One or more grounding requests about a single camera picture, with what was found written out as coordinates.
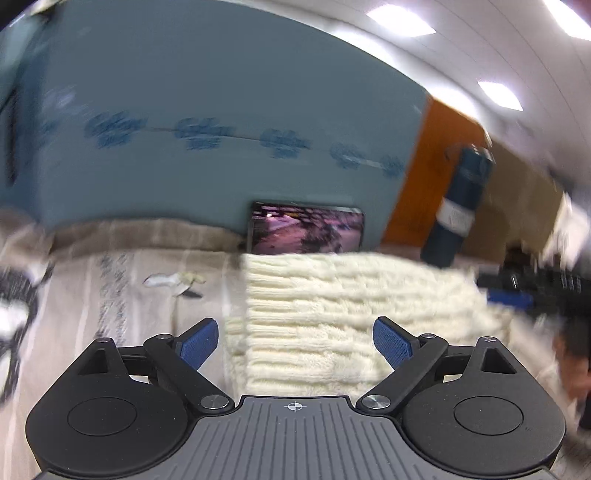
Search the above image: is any person's right hand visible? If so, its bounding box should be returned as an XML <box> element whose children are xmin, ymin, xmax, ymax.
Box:
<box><xmin>554</xmin><ymin>335</ymin><xmax>587</xmax><ymax>400</ymax></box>

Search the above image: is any white bag with black print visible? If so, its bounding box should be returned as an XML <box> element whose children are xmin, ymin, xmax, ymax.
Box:
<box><xmin>542</xmin><ymin>191</ymin><xmax>591</xmax><ymax>268</ymax></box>

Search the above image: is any orange cardboard box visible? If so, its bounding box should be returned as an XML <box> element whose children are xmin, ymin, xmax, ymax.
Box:
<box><xmin>381</xmin><ymin>97</ymin><xmax>496</xmax><ymax>251</ymax></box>

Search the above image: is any blue cardboard box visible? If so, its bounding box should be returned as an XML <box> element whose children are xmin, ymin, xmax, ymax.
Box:
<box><xmin>0</xmin><ymin>0</ymin><xmax>429</xmax><ymax>243</ymax></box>

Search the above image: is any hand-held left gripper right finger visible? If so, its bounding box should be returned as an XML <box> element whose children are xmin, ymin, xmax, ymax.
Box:
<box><xmin>356</xmin><ymin>316</ymin><xmax>533</xmax><ymax>411</ymax></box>

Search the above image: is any square ceiling light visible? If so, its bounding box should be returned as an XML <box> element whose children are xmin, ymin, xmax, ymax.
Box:
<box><xmin>542</xmin><ymin>0</ymin><xmax>591</xmax><ymax>40</ymax></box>
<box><xmin>478</xmin><ymin>80</ymin><xmax>525</xmax><ymax>110</ymax></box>
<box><xmin>367</xmin><ymin>2</ymin><xmax>437</xmax><ymax>34</ymax></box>

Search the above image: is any black smartphone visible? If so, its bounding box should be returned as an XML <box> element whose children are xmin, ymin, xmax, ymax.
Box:
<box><xmin>247</xmin><ymin>202</ymin><xmax>366</xmax><ymax>255</ymax></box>

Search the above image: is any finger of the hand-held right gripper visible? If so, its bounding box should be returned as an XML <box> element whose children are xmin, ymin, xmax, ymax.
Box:
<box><xmin>475</xmin><ymin>270</ymin><xmax>539</xmax><ymax>311</ymax></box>

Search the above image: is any dark blue vacuum bottle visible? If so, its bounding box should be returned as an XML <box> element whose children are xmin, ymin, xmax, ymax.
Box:
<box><xmin>420</xmin><ymin>144</ymin><xmax>496</xmax><ymax>269</ymax></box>

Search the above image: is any cream knit sweater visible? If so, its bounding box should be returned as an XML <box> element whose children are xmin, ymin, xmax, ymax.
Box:
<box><xmin>225</xmin><ymin>251</ymin><xmax>561</xmax><ymax>398</ymax></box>

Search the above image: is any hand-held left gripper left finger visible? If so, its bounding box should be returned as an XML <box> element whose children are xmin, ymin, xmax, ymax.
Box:
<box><xmin>56</xmin><ymin>316</ymin><xmax>235</xmax><ymax>412</ymax></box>

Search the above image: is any cartoon printed bed sheet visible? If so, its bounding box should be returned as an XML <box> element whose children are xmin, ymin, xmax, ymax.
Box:
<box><xmin>0</xmin><ymin>210</ymin><xmax>591</xmax><ymax>480</ymax></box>

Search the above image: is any brown cardboard box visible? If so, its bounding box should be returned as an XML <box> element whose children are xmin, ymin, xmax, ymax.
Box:
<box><xmin>462</xmin><ymin>138</ymin><xmax>575</xmax><ymax>261</ymax></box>

